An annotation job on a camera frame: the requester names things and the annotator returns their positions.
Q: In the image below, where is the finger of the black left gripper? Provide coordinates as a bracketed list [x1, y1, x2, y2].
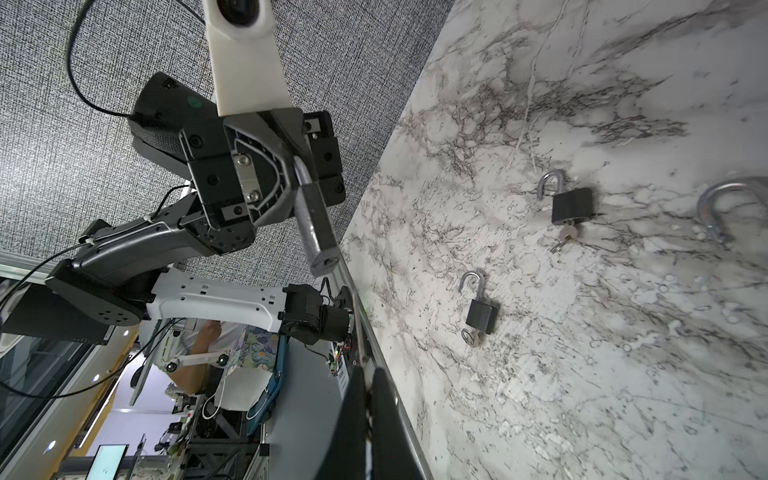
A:
[224, 108, 306, 227]
[303, 111, 346, 206]

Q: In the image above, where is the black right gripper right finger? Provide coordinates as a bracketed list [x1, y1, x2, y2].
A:
[370, 368, 424, 480]

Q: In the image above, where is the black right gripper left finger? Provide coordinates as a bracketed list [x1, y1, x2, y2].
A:
[315, 366, 367, 480]

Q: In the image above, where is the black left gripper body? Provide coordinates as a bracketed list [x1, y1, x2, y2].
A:
[178, 117, 255, 252]

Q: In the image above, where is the black padlock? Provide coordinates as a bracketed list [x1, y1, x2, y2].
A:
[293, 156, 341, 277]
[458, 270, 498, 346]
[536, 170, 596, 253]

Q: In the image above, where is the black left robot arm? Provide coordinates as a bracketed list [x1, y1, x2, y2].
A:
[46, 72, 353, 345]

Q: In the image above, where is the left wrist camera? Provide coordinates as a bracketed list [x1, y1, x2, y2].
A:
[203, 0, 292, 117]

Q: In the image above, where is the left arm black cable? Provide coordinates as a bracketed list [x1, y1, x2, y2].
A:
[0, 0, 208, 400]

